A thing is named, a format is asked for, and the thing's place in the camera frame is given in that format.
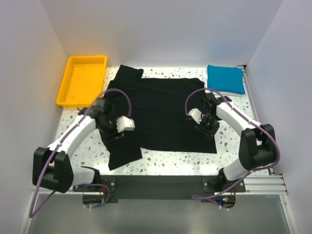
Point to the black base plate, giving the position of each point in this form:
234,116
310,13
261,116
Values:
150,187

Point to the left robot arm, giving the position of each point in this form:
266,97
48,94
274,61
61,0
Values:
52,167

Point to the aluminium frame rail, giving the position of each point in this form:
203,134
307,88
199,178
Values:
257,185

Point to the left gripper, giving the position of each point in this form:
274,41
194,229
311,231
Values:
114,135

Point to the folded blue t shirt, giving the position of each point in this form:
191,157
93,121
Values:
225,79

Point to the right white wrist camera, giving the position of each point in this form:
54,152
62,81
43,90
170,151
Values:
195,115

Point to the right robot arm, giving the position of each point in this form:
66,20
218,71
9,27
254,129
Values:
257,147

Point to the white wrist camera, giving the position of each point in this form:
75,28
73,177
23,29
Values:
124,123
195,115

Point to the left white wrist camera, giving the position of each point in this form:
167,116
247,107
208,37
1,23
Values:
124,123

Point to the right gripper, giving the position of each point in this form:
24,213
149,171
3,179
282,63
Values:
210,131

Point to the black t shirt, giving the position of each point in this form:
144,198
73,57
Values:
158,110

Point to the yellow plastic tray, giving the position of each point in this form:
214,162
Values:
82,81

